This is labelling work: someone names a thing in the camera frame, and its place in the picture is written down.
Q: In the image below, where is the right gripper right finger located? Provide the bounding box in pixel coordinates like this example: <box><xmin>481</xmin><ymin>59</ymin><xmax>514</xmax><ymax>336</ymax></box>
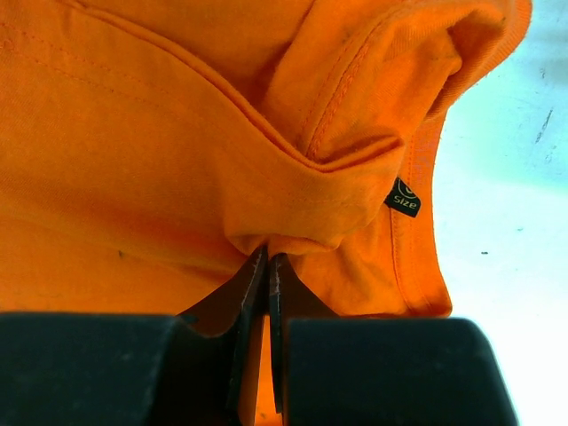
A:
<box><xmin>269</xmin><ymin>254</ymin><xmax>517</xmax><ymax>425</ymax></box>

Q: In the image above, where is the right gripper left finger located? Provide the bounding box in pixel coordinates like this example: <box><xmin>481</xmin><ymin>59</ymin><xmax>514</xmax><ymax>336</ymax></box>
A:
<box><xmin>1</xmin><ymin>248</ymin><xmax>268</xmax><ymax>425</ymax></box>

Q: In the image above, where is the orange t shirt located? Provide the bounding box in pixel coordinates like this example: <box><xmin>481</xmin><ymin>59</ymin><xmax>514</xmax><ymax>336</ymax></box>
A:
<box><xmin>1</xmin><ymin>1</ymin><xmax>532</xmax><ymax>425</ymax></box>

